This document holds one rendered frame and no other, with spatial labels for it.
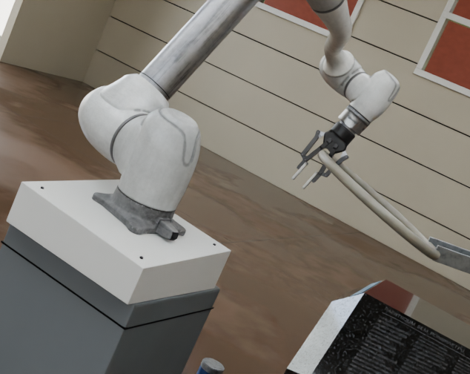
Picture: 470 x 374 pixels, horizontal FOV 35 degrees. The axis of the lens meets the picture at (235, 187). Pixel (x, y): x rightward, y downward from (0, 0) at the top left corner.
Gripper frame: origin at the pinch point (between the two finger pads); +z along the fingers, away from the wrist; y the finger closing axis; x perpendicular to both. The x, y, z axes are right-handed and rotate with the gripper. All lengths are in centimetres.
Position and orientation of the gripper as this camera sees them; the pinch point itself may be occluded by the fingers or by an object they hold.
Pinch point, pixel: (304, 176)
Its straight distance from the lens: 241.3
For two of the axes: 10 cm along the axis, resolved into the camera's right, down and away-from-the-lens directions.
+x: 2.4, 0.0, 9.7
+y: 7.2, 6.7, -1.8
